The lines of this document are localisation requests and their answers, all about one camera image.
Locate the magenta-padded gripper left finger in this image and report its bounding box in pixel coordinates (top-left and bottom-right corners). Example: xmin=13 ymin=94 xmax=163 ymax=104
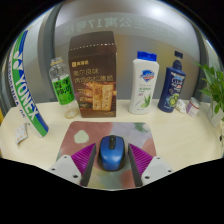
xmin=48 ymin=142 xmax=98 ymax=188

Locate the white green shuttlecock tube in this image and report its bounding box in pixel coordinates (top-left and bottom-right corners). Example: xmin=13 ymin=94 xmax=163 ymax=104
xmin=7 ymin=29 xmax=50 ymax=139

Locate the dark blue pump bottle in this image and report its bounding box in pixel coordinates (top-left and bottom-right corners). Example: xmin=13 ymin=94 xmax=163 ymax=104
xmin=157 ymin=50 xmax=187 ymax=114

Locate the green potted plant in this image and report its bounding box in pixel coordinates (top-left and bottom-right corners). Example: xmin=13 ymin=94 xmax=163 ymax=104
xmin=194 ymin=61 xmax=224 ymax=134

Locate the brown cracker box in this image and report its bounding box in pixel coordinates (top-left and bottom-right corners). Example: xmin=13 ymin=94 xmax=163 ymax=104
xmin=67 ymin=30 xmax=118 ymax=119

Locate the crumpled white tissue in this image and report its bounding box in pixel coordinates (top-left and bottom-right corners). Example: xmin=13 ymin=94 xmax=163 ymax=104
xmin=174 ymin=98 xmax=188 ymax=114

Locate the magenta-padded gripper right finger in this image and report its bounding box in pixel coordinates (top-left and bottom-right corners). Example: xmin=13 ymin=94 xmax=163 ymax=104
xmin=127 ymin=143 xmax=175 ymax=188

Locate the floral pastel mouse pad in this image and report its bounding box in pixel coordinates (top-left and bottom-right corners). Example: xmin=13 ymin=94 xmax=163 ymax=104
xmin=54 ymin=120 xmax=158 ymax=191

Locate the blue computer mouse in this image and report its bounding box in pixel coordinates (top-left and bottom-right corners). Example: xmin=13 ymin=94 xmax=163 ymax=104
xmin=97 ymin=134 xmax=128 ymax=172

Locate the small patterned white packet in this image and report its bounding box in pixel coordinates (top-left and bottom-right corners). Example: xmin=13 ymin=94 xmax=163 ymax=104
xmin=14 ymin=122 xmax=29 ymax=146

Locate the white bottle blue cap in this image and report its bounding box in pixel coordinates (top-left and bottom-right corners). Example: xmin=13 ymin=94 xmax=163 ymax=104
xmin=128 ymin=50 xmax=160 ymax=116

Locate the clear bottle green label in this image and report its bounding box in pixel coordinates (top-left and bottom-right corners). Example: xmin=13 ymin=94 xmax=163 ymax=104
xmin=48 ymin=56 xmax=80 ymax=120

